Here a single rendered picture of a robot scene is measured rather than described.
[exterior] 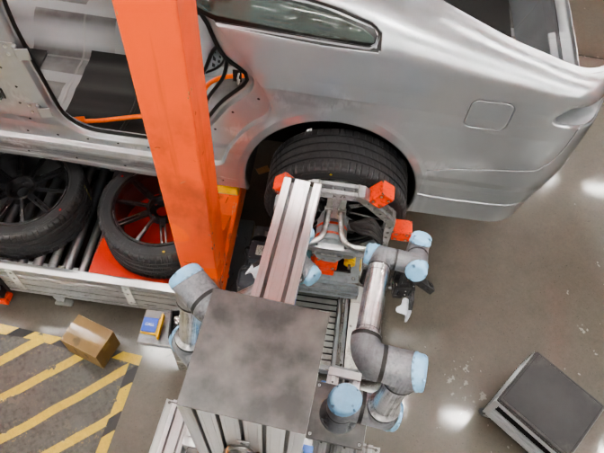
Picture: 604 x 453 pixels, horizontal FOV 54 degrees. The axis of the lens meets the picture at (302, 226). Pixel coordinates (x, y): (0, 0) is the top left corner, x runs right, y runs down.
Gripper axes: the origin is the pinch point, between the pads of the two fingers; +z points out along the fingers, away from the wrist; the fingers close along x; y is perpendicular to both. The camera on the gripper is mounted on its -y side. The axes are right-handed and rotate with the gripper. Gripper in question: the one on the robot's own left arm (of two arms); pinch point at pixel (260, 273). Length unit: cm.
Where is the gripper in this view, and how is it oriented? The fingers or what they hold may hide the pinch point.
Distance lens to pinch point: 245.5
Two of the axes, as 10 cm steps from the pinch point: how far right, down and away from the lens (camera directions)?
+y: 2.9, 8.3, -4.8
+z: -5.3, 5.6, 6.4
